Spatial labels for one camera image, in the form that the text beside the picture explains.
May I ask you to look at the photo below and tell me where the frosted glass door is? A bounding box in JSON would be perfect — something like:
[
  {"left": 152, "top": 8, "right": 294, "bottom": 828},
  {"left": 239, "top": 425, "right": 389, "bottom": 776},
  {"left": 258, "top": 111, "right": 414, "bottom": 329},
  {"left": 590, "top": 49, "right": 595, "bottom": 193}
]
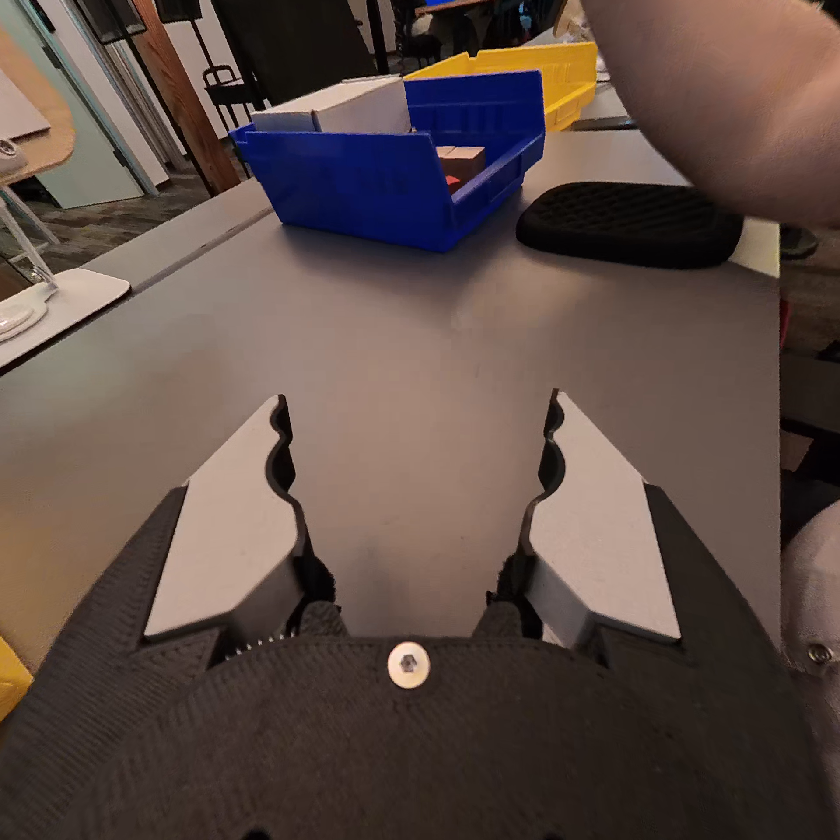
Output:
[{"left": 36, "top": 0, "right": 173, "bottom": 210}]

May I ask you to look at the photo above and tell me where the white cardboard mailer box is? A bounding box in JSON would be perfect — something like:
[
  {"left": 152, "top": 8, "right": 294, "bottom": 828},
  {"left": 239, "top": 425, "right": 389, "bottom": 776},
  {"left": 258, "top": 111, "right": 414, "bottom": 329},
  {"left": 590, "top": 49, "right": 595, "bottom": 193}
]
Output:
[
  {"left": 314, "top": 75, "right": 416, "bottom": 137},
  {"left": 251, "top": 98, "right": 317, "bottom": 134}
]

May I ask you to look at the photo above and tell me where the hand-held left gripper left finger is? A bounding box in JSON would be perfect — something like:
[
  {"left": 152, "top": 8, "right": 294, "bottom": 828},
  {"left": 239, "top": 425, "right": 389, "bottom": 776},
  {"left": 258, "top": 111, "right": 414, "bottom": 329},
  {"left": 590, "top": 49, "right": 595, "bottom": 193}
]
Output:
[{"left": 142, "top": 394, "right": 337, "bottom": 652}]

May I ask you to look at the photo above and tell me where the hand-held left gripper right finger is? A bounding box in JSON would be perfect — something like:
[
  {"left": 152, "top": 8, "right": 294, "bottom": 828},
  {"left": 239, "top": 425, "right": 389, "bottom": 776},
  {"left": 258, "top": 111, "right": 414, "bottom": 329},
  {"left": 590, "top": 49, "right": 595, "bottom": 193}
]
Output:
[{"left": 487, "top": 388, "right": 682, "bottom": 651}]

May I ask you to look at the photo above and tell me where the plain wooden cube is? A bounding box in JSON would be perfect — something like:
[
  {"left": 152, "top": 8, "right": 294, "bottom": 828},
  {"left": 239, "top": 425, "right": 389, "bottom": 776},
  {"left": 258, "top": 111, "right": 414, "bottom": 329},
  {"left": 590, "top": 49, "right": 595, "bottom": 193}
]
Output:
[{"left": 453, "top": 147, "right": 487, "bottom": 189}]

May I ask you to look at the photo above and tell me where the wooden beam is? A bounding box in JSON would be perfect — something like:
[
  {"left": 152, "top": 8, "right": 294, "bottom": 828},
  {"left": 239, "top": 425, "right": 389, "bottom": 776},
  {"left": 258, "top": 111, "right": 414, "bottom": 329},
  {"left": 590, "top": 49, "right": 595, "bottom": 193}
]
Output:
[{"left": 131, "top": 0, "right": 244, "bottom": 196}]

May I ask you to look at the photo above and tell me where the person's white clothing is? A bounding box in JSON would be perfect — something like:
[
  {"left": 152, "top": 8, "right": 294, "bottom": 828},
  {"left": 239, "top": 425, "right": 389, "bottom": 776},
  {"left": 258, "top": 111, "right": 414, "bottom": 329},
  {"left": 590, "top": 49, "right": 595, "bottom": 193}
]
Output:
[{"left": 780, "top": 500, "right": 840, "bottom": 756}]

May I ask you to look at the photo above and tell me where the person's right forearm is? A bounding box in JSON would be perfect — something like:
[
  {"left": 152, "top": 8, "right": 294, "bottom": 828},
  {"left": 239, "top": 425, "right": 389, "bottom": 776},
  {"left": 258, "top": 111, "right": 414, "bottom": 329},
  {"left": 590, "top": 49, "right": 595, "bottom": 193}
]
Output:
[{"left": 584, "top": 0, "right": 840, "bottom": 231}]

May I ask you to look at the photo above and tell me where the printed instruction sheet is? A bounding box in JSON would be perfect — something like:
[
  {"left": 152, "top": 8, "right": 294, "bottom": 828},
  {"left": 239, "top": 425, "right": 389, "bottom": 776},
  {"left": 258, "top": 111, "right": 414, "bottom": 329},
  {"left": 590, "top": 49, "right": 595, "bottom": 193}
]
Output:
[{"left": 0, "top": 67, "right": 52, "bottom": 142}]

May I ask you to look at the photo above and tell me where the black metal stool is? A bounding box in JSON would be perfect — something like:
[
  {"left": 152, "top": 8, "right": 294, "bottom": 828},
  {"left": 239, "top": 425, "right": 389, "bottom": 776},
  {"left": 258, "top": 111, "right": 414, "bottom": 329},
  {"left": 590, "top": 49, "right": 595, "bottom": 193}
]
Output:
[{"left": 202, "top": 64, "right": 265, "bottom": 132}]

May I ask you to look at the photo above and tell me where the blue plastic bin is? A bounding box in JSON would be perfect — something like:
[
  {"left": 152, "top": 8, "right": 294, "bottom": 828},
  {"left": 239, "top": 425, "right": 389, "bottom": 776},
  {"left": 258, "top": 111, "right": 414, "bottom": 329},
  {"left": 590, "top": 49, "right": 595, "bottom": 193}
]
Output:
[{"left": 230, "top": 69, "right": 547, "bottom": 253}]

